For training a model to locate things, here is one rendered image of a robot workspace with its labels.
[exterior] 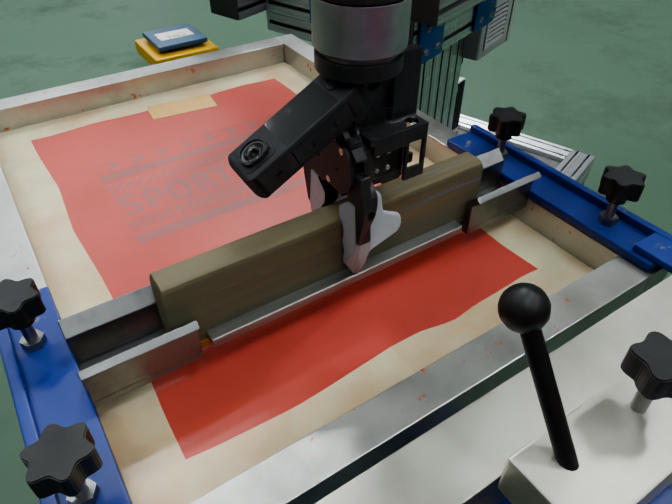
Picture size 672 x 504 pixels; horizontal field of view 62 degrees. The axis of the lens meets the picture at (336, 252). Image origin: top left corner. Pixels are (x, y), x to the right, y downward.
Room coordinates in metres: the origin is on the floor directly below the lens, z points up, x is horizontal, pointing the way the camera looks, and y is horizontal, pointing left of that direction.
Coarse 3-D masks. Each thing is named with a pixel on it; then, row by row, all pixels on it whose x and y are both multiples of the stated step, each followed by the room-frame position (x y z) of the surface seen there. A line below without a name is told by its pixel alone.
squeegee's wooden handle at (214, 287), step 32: (448, 160) 0.52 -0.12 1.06; (480, 160) 0.52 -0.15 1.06; (384, 192) 0.46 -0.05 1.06; (416, 192) 0.46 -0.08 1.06; (448, 192) 0.49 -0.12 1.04; (288, 224) 0.41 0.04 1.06; (320, 224) 0.41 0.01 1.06; (416, 224) 0.47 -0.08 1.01; (224, 256) 0.36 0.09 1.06; (256, 256) 0.37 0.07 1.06; (288, 256) 0.38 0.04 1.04; (320, 256) 0.40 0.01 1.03; (160, 288) 0.32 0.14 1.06; (192, 288) 0.33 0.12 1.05; (224, 288) 0.35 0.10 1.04; (256, 288) 0.36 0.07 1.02; (288, 288) 0.38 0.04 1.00; (192, 320) 0.33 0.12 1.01; (224, 320) 0.34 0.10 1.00
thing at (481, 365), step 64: (192, 64) 0.94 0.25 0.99; (256, 64) 1.01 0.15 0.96; (0, 128) 0.77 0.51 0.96; (448, 128) 0.72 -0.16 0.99; (0, 192) 0.56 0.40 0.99; (0, 256) 0.44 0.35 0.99; (576, 256) 0.48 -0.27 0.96; (576, 320) 0.35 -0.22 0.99; (448, 384) 0.28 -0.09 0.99; (320, 448) 0.22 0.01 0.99; (384, 448) 0.23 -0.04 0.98
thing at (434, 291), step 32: (224, 96) 0.89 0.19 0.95; (256, 96) 0.89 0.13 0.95; (288, 96) 0.89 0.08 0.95; (192, 128) 0.78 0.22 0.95; (416, 256) 0.48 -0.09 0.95; (448, 256) 0.48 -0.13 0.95; (480, 256) 0.48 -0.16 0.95; (512, 256) 0.48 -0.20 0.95; (352, 288) 0.43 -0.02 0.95; (384, 288) 0.43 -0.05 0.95; (416, 288) 0.43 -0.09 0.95; (448, 288) 0.43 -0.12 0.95; (480, 288) 0.43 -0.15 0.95; (384, 320) 0.38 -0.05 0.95; (416, 320) 0.38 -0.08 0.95; (448, 320) 0.38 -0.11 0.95
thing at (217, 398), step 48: (48, 144) 0.73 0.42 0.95; (96, 144) 0.73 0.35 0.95; (144, 144) 0.73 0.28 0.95; (96, 192) 0.61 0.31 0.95; (96, 240) 0.51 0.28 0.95; (192, 240) 0.51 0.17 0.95; (240, 336) 0.36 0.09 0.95; (288, 336) 0.36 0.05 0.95; (336, 336) 0.36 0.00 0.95; (192, 384) 0.31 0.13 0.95; (240, 384) 0.31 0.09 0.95; (288, 384) 0.31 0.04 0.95; (192, 432) 0.26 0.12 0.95; (240, 432) 0.26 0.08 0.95
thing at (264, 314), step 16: (448, 224) 0.49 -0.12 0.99; (416, 240) 0.46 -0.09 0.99; (432, 240) 0.46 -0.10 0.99; (384, 256) 0.44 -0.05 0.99; (400, 256) 0.44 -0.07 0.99; (368, 272) 0.42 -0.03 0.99; (304, 288) 0.39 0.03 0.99; (320, 288) 0.39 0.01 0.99; (336, 288) 0.40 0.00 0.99; (272, 304) 0.37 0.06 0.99; (288, 304) 0.37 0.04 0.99; (304, 304) 0.38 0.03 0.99; (240, 320) 0.35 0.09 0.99; (256, 320) 0.35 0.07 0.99; (208, 336) 0.33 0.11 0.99; (224, 336) 0.33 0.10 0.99
